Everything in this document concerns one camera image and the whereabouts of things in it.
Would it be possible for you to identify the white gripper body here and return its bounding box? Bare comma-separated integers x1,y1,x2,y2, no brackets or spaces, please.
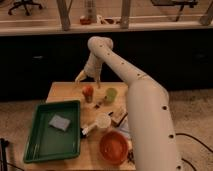
84,53,102,79

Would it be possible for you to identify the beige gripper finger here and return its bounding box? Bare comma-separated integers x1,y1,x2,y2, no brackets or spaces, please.
75,70,87,83
95,77,101,88

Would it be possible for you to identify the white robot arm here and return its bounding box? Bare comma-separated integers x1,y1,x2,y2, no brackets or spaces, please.
75,36,184,171

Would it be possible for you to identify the red apple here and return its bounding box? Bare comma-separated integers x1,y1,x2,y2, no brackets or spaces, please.
82,85,94,95

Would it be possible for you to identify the green plastic cup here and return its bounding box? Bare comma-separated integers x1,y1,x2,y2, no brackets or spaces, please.
105,88,117,103

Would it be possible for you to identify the wooden block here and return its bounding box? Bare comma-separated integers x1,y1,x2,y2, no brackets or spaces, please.
111,108,127,126

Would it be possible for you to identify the red object on shelf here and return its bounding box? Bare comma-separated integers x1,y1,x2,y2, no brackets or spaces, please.
79,16,92,25

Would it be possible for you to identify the blue sponge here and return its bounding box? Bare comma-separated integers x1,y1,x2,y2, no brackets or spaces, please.
49,115,70,131

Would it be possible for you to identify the green plastic tray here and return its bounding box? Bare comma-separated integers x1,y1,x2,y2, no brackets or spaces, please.
23,100,80,163

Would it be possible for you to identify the red bowl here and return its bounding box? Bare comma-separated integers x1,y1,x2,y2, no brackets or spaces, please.
99,131,128,165

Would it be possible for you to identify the black office chair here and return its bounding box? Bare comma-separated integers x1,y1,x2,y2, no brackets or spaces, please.
8,0,43,16

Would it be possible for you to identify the black cable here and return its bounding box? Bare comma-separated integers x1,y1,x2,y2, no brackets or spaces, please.
175,132,213,171

